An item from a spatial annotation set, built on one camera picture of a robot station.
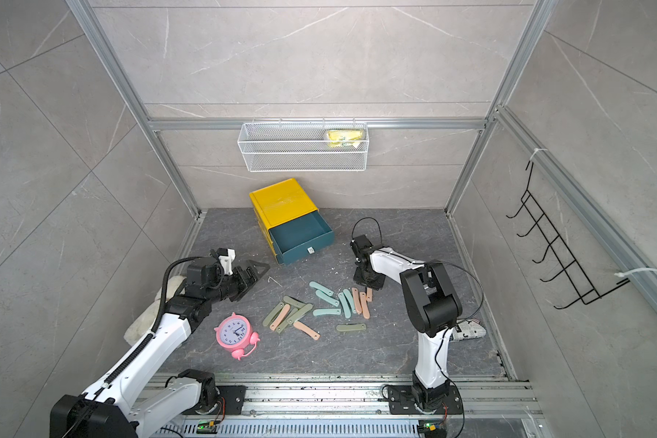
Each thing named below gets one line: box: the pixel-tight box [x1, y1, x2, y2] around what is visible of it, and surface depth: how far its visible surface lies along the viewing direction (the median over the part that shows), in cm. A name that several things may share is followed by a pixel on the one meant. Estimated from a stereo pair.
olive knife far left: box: [262, 301, 284, 327], surface depth 90 cm
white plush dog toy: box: [124, 275, 188, 347], surface depth 78 cm
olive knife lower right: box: [335, 323, 366, 332], surface depth 88 cm
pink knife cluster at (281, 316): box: [270, 303, 291, 332], surface depth 90 cm
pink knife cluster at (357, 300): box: [351, 287, 363, 315], surface depth 94 cm
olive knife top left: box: [282, 295, 306, 309], surface depth 95 cm
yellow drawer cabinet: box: [249, 177, 319, 264], surface depth 95 cm
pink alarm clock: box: [213, 312, 261, 361], surface depth 85 cm
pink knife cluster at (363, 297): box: [359, 292, 371, 320], surface depth 92 cm
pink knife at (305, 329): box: [292, 321, 322, 341], surface depth 87 cm
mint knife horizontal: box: [312, 308, 342, 317], surface depth 92 cm
